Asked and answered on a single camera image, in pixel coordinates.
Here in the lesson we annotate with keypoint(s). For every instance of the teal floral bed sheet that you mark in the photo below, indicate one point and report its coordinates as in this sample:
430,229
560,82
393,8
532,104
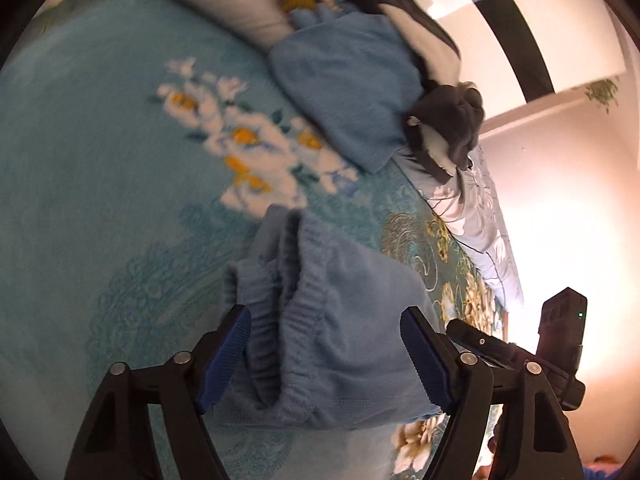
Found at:
100,185

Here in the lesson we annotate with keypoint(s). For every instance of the black garment with white stripes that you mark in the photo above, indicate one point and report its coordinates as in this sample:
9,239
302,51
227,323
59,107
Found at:
395,5

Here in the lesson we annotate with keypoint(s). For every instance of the flower wall decal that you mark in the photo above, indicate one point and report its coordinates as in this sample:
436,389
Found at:
602,92

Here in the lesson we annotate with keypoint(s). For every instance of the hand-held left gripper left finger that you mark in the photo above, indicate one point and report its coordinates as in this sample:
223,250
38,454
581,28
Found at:
225,360

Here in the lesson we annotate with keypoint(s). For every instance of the blue fleece garment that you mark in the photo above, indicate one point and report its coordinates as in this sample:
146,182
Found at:
345,85

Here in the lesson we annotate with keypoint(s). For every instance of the white wardrobe with black stripe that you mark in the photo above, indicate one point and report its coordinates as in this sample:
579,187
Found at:
545,35

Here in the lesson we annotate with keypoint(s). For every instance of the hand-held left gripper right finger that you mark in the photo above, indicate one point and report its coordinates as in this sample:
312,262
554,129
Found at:
425,355

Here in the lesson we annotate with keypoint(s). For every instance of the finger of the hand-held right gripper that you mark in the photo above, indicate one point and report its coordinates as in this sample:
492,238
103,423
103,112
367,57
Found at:
490,347

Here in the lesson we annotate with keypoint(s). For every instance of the blue pants with ribbed waistband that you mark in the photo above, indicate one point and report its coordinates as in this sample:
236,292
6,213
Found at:
350,310

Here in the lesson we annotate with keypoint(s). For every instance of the dark grey garment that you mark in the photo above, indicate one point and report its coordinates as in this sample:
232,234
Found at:
450,115

